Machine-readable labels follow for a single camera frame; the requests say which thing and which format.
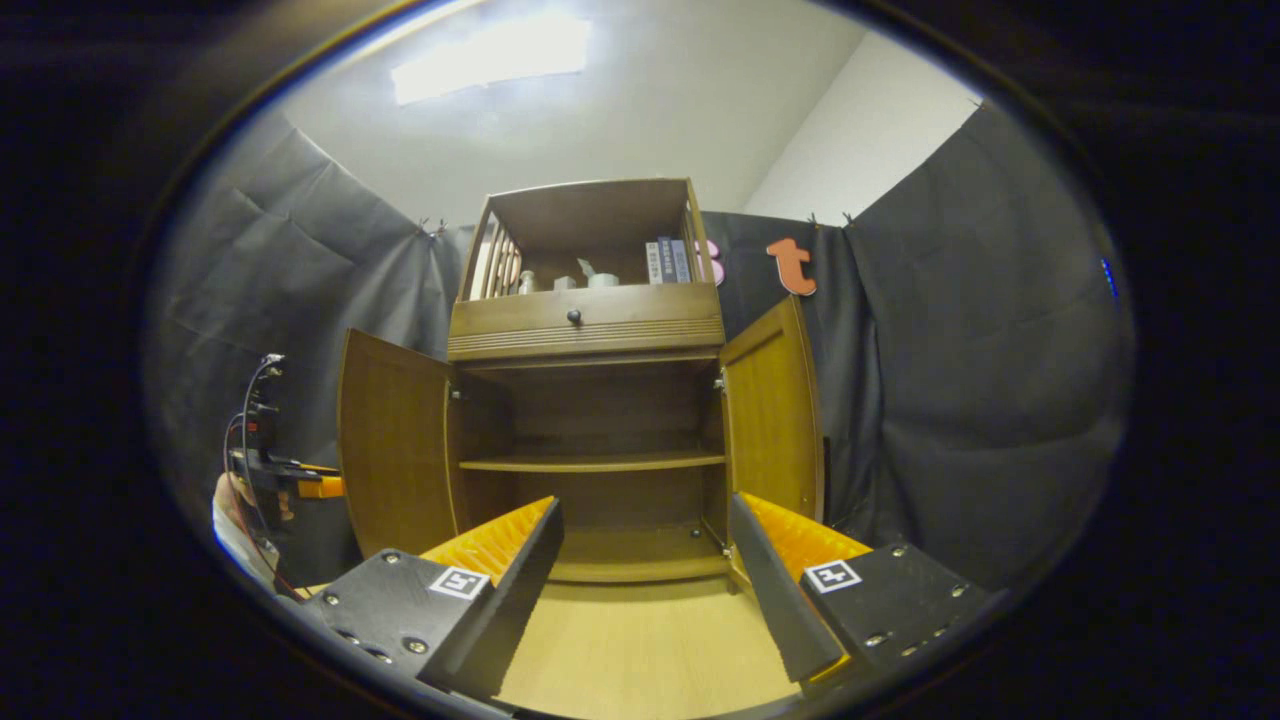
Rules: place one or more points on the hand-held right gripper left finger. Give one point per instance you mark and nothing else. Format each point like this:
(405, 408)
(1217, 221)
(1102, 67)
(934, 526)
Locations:
(510, 610)

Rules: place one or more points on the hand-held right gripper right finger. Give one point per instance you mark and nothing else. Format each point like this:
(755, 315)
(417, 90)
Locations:
(780, 600)

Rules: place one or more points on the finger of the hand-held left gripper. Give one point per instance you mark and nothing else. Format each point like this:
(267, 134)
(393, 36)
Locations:
(305, 467)
(322, 487)

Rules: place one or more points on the wooden shoe cabinet door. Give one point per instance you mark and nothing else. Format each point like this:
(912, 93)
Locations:
(395, 450)
(770, 420)

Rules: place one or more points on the wooden double-door shoe cabinet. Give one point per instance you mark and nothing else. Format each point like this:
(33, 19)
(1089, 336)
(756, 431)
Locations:
(600, 400)

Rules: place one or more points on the wooden inner shelf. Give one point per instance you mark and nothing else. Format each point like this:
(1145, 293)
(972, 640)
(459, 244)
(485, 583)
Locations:
(600, 462)

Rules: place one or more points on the black backdrop cloth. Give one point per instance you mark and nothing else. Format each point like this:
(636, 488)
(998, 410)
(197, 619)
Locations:
(980, 400)

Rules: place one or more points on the silver cup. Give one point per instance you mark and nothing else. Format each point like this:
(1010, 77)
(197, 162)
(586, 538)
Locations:
(528, 283)

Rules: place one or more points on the wooden drawer with black knob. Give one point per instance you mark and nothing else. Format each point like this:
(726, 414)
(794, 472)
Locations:
(640, 320)

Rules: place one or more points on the white cup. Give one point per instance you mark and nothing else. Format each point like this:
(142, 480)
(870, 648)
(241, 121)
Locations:
(603, 280)

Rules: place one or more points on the grey book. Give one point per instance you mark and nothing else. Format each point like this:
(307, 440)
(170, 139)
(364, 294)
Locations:
(681, 261)
(652, 262)

